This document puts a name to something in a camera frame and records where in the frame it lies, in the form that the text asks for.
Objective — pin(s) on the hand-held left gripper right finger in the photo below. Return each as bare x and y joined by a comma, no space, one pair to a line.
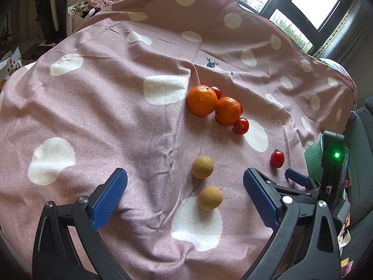
260,199

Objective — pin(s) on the grey chair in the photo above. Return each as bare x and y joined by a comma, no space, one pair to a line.
361,166

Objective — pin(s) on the grey patterned curtain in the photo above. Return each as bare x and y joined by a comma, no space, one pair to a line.
341,29

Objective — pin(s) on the white cardboard box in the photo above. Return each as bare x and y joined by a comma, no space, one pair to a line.
10,64

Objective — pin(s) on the oval red cherry tomato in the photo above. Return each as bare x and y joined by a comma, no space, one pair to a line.
277,159

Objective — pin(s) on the green plastic bowl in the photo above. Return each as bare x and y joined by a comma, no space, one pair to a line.
313,159

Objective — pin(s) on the orange mandarin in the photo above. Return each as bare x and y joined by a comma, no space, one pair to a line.
202,100
228,111

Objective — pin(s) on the black stick vacuum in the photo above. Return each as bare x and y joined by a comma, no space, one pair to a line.
46,11

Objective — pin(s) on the tan longan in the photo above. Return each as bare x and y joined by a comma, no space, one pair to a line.
202,167
210,198

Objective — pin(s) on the pink polka dot blanket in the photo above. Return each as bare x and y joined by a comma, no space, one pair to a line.
116,122

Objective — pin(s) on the black framed window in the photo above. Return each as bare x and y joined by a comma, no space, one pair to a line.
309,3

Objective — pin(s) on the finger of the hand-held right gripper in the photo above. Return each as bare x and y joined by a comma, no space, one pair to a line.
297,176
306,194

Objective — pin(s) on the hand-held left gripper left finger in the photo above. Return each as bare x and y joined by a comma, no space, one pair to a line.
109,199

